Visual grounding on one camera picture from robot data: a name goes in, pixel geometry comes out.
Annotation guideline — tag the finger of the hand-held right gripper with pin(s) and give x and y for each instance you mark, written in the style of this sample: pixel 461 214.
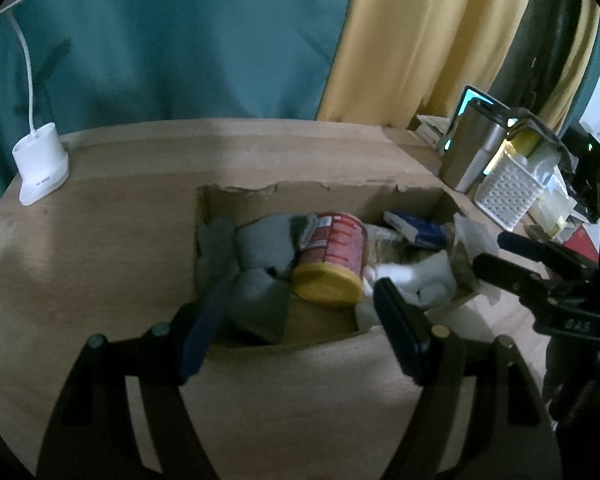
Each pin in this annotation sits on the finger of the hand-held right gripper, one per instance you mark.
pixel 530 247
pixel 505 272

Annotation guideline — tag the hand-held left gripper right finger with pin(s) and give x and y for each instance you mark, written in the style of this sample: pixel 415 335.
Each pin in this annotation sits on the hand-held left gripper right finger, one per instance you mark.
pixel 400 330

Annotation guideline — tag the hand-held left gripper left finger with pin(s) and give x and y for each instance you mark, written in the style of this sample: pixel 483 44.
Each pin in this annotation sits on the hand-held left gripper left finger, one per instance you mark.
pixel 205 330

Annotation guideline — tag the white cloth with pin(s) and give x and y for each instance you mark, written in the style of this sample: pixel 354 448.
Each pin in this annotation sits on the white cloth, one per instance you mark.
pixel 430 275

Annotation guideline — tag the blue tissue pack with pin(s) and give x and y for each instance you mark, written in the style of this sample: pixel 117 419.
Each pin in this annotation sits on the blue tissue pack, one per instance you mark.
pixel 420 230

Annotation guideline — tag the red can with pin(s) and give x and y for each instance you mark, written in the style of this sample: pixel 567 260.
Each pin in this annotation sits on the red can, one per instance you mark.
pixel 335 245

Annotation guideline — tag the cardboard box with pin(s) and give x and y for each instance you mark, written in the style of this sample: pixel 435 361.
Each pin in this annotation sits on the cardboard box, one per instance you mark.
pixel 280 200

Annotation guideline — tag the person's right hand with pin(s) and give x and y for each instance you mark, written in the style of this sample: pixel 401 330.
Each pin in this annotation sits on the person's right hand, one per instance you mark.
pixel 575 380

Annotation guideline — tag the yellow packet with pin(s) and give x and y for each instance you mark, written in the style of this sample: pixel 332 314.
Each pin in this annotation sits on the yellow packet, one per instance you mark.
pixel 559 221

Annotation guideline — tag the red box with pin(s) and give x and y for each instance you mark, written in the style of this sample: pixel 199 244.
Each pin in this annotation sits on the red box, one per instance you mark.
pixel 587 240

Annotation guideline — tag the white perforated basket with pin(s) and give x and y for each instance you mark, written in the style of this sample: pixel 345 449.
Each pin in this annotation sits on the white perforated basket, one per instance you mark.
pixel 505 195

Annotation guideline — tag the white plastic bag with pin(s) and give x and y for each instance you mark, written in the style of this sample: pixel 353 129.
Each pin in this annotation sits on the white plastic bag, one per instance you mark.
pixel 555 195

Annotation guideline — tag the yellow bottle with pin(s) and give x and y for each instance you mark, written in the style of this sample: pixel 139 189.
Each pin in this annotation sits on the yellow bottle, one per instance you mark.
pixel 527 142

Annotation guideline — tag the steel tumbler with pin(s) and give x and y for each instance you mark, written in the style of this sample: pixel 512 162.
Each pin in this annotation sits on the steel tumbler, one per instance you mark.
pixel 467 155

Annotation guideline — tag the dark grey cloth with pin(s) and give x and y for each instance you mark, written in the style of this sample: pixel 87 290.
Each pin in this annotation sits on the dark grey cloth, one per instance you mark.
pixel 540 125

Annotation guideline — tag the white paper stack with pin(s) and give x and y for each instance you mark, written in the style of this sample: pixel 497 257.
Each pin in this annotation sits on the white paper stack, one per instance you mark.
pixel 432 130

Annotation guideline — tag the dark grey curtain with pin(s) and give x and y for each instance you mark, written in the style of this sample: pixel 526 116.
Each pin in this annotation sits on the dark grey curtain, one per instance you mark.
pixel 545 35

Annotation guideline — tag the yellow curtain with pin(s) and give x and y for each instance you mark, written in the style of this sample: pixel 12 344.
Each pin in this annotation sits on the yellow curtain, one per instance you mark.
pixel 430 35

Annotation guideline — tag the white desk lamp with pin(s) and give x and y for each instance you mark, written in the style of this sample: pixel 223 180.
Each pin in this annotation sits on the white desk lamp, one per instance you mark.
pixel 37 165

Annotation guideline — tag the teal curtain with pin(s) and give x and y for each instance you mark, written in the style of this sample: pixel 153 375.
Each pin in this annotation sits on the teal curtain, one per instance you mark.
pixel 180 35

